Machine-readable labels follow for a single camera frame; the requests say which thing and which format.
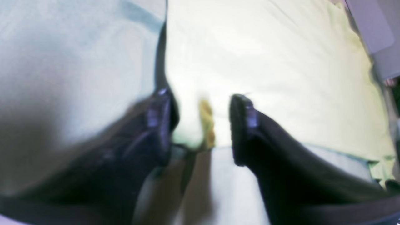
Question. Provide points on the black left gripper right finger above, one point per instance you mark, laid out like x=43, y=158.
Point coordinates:
x=297, y=186

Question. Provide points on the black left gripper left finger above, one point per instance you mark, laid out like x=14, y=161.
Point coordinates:
x=103, y=185

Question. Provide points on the light green T-shirt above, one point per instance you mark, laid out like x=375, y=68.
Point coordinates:
x=300, y=63

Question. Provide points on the grey-green table cloth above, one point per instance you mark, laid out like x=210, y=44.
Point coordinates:
x=74, y=71

